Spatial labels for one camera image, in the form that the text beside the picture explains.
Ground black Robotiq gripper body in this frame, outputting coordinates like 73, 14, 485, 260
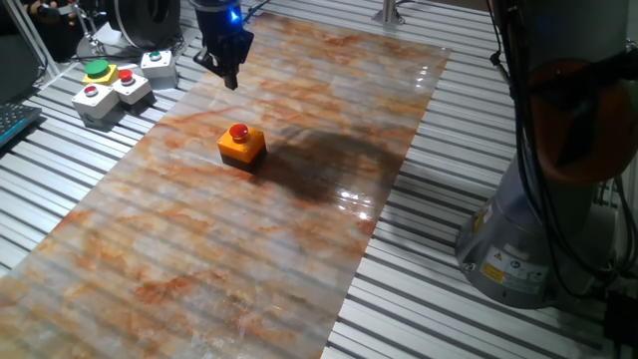
188, 0, 255, 76

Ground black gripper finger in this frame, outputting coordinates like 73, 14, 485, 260
192, 47, 235, 91
229, 59, 250, 91

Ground orange box red push button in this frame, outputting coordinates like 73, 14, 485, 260
216, 123, 268, 175

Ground grey box small green button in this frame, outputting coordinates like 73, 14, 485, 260
140, 49, 179, 90

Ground grey box raised red button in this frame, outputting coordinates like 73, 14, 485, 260
112, 68, 154, 106

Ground yellow box big green button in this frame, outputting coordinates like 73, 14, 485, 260
81, 58, 120, 87

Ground grey box flat red button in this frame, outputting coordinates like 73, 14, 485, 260
71, 83, 121, 129

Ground person's bare hand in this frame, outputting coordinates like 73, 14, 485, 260
25, 0, 81, 22

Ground black round machine housing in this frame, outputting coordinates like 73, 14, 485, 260
106, 0, 183, 51

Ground white paper sheet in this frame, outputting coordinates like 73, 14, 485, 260
99, 22, 125, 49

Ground thin metal stand rod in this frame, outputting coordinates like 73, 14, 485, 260
72, 0, 109, 57

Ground marble pattern table mat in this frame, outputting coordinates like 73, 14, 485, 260
0, 12, 453, 359

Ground black computer keyboard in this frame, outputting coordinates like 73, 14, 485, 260
0, 102, 44, 149

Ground grey metal base plate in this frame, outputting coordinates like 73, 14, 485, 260
75, 24, 200, 64

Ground aluminium upright post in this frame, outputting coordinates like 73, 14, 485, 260
371, 0, 406, 26

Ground white slanted frame bars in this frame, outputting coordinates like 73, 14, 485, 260
3, 0, 62, 84

